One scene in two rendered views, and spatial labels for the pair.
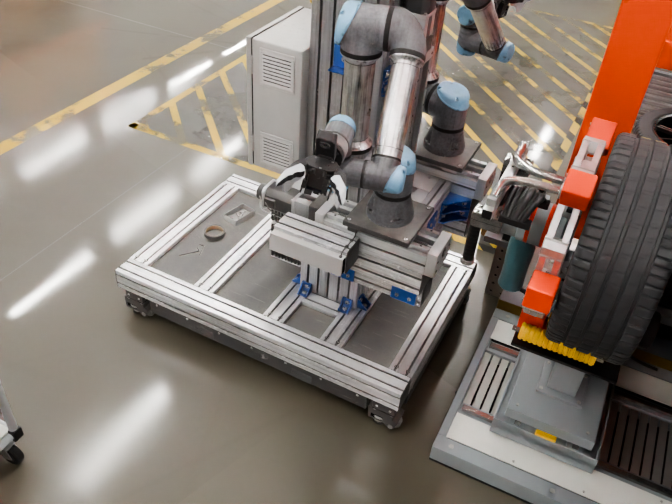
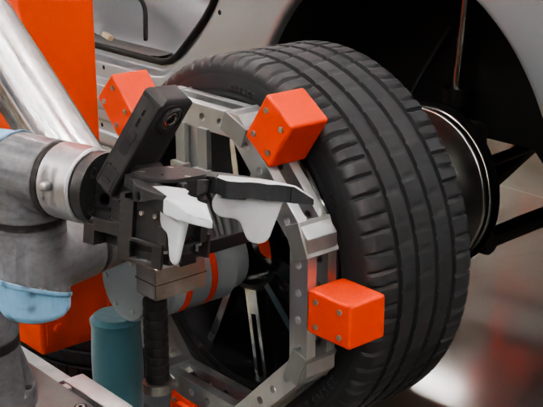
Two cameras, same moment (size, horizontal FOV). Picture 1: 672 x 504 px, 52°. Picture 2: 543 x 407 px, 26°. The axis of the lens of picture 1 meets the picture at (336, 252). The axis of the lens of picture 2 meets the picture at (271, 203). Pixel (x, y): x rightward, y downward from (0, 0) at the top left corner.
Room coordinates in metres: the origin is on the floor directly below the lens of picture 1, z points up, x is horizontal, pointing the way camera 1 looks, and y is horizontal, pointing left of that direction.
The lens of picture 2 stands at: (0.82, 0.93, 1.55)
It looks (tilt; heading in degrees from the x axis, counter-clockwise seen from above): 18 degrees down; 295
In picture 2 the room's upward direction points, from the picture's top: straight up
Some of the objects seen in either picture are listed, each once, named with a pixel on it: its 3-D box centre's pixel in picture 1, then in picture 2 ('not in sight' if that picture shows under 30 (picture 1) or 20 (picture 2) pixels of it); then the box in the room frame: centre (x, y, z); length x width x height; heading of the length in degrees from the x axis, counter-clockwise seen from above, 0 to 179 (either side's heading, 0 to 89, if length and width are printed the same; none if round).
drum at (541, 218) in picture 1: (540, 223); (176, 267); (1.73, -0.62, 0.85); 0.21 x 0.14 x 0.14; 66
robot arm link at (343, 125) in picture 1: (338, 136); (23, 173); (1.53, 0.02, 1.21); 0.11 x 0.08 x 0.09; 170
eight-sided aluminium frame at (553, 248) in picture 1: (563, 230); (210, 257); (1.70, -0.69, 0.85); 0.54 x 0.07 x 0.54; 156
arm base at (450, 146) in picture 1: (446, 134); not in sight; (2.21, -0.36, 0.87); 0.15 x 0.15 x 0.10
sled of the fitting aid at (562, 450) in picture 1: (557, 394); not in sight; (1.67, -0.86, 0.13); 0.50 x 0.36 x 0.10; 156
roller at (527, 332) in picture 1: (557, 343); not in sight; (1.55, -0.73, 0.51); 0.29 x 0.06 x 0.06; 66
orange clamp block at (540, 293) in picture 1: (541, 291); (345, 313); (1.41, -0.57, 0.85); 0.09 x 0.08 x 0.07; 156
